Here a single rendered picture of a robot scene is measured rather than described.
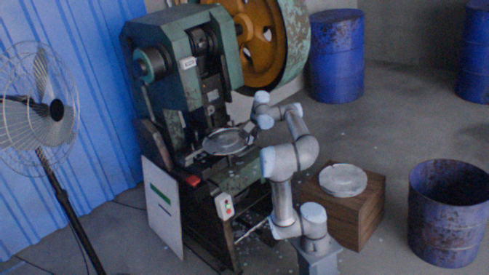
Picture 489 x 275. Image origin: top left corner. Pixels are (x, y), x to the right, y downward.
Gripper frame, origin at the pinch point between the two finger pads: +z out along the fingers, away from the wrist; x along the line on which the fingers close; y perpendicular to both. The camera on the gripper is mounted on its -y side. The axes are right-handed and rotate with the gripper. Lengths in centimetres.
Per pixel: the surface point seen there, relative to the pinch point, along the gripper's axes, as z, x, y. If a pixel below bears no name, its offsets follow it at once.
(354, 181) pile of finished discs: 21, -52, 46
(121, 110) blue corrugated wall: 67, 122, -9
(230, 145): 4.5, 7.0, -6.4
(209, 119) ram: -5.5, 22.9, -9.5
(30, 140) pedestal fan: -29, 41, -93
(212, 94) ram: -17.6, 28.1, -3.6
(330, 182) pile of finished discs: 26, -41, 38
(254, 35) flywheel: -38, 36, 33
